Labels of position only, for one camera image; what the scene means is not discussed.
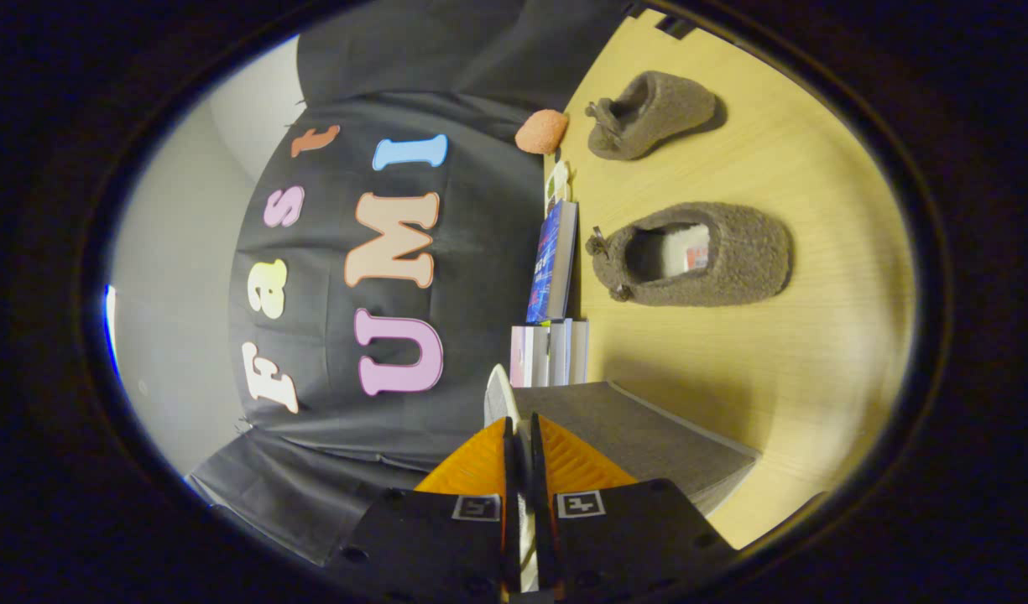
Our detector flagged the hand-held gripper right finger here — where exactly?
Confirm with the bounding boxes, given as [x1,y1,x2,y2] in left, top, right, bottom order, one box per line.
[526,413,739,600]

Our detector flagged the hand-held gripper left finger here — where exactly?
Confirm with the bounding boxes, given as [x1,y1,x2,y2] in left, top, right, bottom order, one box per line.
[323,417,519,604]

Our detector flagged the grey storage box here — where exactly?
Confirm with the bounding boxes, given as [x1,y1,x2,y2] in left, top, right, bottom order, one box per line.
[512,382,762,517]

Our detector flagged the brown fuzzy shoe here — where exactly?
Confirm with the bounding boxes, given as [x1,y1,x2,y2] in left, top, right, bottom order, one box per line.
[586,201,793,307]
[586,70,718,161]

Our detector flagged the white book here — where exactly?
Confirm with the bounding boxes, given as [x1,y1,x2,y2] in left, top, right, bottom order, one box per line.
[532,319,571,388]
[571,319,590,385]

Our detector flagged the blue book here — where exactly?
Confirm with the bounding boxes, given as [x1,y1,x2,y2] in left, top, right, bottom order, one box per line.
[526,200,579,324]

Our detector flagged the black backdrop cloth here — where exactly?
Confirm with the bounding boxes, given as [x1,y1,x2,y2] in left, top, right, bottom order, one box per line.
[186,0,640,565]

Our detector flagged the white tray of grains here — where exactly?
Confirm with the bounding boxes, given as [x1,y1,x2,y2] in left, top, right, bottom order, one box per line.
[545,159,572,219]

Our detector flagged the orange fuzzy plush pad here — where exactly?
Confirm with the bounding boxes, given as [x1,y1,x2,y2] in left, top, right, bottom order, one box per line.
[514,109,570,155]

